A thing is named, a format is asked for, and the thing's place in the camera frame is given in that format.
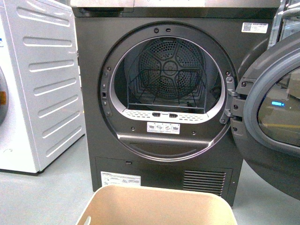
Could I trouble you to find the beige plastic laundry hamper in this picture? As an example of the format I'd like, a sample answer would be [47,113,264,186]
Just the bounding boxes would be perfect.
[76,185,237,225]

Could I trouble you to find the white pictogram instruction sticker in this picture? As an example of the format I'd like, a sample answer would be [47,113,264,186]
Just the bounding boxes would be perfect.
[147,122,180,135]

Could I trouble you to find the dark grey tumble dryer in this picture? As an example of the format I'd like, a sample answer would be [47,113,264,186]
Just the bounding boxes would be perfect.
[71,0,280,205]

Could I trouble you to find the white warning label sticker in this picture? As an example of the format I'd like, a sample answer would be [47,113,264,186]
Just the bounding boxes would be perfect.
[100,171,142,188]

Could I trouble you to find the white washing machine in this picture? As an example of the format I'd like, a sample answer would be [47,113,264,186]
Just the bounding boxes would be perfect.
[0,0,86,174]

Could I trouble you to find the open round dryer door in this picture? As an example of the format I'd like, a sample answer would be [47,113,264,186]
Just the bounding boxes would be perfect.
[231,32,300,199]

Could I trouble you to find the white QR label sticker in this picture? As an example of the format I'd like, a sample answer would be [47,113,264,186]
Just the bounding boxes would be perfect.
[241,22,269,34]

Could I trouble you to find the wire drying rack in drum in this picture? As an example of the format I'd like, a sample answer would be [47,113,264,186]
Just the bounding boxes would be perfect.
[127,68,207,111]

